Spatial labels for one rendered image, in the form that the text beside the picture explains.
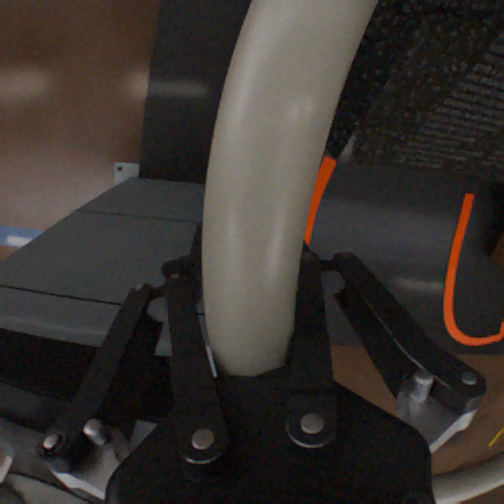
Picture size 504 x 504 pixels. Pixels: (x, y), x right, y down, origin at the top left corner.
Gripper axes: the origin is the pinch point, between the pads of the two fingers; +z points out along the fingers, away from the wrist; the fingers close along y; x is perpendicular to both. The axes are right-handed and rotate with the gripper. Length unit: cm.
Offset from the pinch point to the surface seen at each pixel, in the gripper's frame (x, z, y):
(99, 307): -11.4, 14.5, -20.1
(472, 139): 3.5, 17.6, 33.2
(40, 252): -6.8, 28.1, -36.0
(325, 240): -40, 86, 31
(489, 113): 7.2, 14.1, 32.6
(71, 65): 38, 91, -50
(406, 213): -33, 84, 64
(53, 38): 49, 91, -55
